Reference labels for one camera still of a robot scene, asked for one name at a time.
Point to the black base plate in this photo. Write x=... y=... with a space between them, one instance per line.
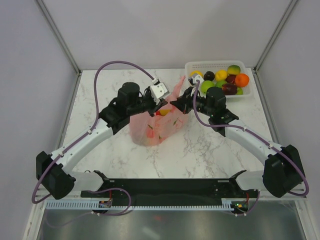
x=172 y=191

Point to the white plastic basket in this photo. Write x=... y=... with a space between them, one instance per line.
x=214 y=66

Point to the left aluminium frame post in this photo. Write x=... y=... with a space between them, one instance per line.
x=57 y=35

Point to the yellow fake lemon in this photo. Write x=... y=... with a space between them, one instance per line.
x=221 y=75

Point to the orange fake orange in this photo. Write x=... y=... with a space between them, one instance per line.
x=241 y=80

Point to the dark red fake apple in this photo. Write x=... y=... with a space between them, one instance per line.
x=229 y=89

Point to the yellow fake fruit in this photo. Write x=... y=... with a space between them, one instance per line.
x=164 y=112

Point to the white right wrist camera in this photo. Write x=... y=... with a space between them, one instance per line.
x=194 y=79

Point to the yellow green fake mango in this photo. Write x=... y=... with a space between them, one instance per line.
x=233 y=70

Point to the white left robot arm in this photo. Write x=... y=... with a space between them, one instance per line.
x=55 y=170

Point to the white cable duct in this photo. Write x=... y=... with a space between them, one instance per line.
x=77 y=204

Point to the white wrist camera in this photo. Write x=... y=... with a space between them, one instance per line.
x=194 y=79
x=158 y=90

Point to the yellow fake apple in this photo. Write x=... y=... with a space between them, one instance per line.
x=195 y=73

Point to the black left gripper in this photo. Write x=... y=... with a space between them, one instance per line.
x=155 y=107

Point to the small green fake fruit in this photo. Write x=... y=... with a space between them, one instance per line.
x=239 y=91

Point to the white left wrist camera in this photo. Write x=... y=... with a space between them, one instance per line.
x=158 y=90

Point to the green fake lime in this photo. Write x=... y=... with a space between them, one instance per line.
x=219 y=84

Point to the green fake apple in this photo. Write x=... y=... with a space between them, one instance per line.
x=206 y=85

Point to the pink plastic bag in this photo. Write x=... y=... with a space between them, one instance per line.
x=146 y=130

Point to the right aluminium frame post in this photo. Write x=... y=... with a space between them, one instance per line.
x=276 y=33

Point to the aluminium frame post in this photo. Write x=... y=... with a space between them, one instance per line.
x=276 y=33
x=57 y=35

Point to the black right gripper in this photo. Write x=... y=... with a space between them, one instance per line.
x=183 y=103

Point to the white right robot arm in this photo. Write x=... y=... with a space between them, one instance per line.
x=282 y=172

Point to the dark purple fake fruit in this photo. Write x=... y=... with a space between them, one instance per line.
x=209 y=76

